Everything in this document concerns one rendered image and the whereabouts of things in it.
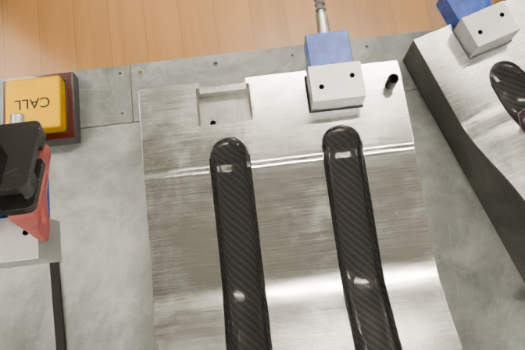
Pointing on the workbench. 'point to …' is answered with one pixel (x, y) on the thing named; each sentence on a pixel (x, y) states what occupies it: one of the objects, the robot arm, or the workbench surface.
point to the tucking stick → (57, 306)
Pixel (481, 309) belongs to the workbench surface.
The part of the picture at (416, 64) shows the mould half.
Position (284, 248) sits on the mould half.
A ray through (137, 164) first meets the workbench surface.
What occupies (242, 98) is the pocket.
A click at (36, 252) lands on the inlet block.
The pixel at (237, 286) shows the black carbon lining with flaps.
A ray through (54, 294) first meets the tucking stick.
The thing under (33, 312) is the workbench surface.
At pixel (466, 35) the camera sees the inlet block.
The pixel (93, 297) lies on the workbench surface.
